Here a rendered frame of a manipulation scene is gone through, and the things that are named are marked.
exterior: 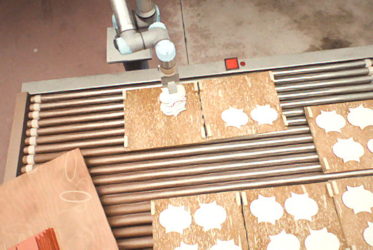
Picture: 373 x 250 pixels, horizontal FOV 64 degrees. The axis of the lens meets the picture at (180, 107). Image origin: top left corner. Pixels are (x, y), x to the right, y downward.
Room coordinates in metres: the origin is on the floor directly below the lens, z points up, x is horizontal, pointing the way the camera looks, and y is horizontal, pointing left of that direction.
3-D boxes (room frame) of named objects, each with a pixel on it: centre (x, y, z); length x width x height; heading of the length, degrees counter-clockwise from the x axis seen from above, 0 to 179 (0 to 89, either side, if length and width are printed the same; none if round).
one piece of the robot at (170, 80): (0.72, 0.04, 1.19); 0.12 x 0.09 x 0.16; 9
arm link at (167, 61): (0.74, 0.04, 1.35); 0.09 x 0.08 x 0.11; 12
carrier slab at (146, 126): (0.66, 0.10, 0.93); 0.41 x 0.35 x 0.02; 92
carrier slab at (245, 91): (0.68, -0.32, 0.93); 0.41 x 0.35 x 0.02; 93
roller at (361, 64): (0.86, -0.14, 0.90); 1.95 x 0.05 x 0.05; 91
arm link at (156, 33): (0.84, 0.08, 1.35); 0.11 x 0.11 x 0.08; 12
